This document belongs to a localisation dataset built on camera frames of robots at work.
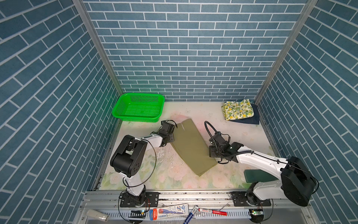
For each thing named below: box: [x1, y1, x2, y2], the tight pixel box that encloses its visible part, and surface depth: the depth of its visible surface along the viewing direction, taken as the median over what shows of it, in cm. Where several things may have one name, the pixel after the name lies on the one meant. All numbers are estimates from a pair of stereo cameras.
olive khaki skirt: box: [170, 118, 218, 177], surface depth 93 cm
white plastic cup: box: [86, 209, 110, 223], surface depth 68 cm
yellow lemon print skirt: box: [220, 98, 255, 121], surface depth 110 cm
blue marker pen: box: [183, 204, 199, 224], surface depth 70 cm
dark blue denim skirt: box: [228, 103, 260, 125], surface depth 107 cm
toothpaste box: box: [148, 203, 190, 221], surface depth 71 cm
